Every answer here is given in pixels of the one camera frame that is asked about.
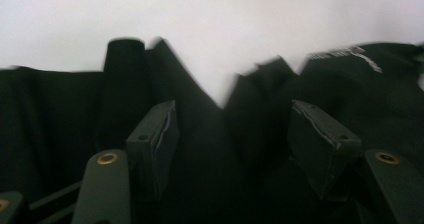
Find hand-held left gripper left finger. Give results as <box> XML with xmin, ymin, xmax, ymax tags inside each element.
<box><xmin>125</xmin><ymin>99</ymin><xmax>181</xmax><ymax>203</ymax></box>

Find white table cover sheet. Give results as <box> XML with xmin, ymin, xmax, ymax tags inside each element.
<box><xmin>0</xmin><ymin>0</ymin><xmax>424</xmax><ymax>108</ymax></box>

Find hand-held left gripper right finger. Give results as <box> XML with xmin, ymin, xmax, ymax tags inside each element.
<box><xmin>287</xmin><ymin>99</ymin><xmax>363</xmax><ymax>201</ymax></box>

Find black shorts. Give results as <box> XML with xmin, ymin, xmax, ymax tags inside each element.
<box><xmin>0</xmin><ymin>37</ymin><xmax>424</xmax><ymax>224</ymax></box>

